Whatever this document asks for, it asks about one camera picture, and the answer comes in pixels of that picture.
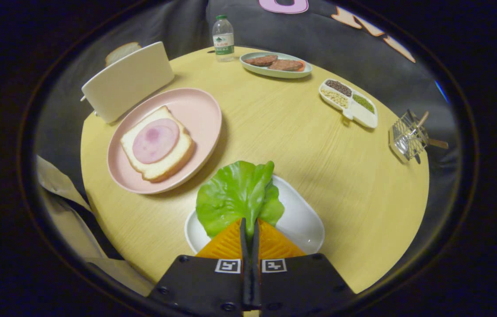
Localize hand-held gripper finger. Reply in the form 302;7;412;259
147;218;252;317
250;219;357;317

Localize green lettuce leaf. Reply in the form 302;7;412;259
195;160;285;240

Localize plain white bread slice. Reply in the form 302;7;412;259
105;42;142;66

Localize white oval plate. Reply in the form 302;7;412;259
184;175;325;255

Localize bread slice under ham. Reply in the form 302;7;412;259
120;105;196;183

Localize pink ham slice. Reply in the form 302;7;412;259
132;118;180;165

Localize pink plate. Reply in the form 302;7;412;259
107;87;223;195

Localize person's beige clothing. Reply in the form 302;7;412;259
36;154;154;296

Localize white divided bean dish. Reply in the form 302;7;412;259
318;78;379;129

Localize pale green plate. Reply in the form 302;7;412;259
239;52;313;79

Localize clear utensil holder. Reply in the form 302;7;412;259
388;109;429;163

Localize brown meat piece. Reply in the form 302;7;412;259
244;55;278;66
268;59;304;72

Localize white toaster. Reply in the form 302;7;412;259
80;41;175;124

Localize clear water bottle green cap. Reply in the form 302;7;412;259
212;15;235;63

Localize black backdrop cloth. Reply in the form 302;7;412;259
33;0;462;207

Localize thin wooden utensil handle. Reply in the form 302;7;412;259
409;111;430;137

